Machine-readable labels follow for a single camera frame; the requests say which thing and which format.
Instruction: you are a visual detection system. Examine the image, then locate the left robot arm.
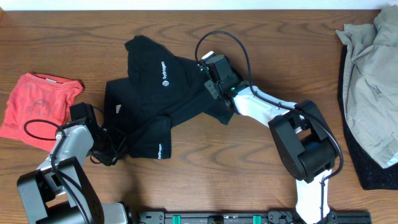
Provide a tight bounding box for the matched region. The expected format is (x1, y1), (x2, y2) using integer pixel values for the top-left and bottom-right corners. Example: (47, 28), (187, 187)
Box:
(17, 103), (134, 223)

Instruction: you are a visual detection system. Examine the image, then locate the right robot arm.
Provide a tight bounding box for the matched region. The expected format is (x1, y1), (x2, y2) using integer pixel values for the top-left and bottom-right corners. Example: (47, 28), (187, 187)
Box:
(198, 51), (343, 223)

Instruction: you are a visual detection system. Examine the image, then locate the beige khaki garment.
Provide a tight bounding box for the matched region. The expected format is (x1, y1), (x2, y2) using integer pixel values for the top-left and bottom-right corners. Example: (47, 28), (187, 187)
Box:
(336, 5), (397, 169)

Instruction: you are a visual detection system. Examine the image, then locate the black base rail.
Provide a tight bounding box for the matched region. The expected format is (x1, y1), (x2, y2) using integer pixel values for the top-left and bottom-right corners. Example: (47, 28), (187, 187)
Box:
(135, 210), (372, 224)

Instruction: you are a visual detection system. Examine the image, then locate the black polo shirt white logo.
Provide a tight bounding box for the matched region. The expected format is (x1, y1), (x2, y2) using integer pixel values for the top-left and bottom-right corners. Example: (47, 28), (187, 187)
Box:
(104, 35), (234, 159)

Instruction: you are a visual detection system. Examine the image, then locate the folded red t-shirt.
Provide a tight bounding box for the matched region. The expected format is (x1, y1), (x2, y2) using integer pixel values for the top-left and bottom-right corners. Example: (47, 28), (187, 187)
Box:
(1, 73), (83, 152)

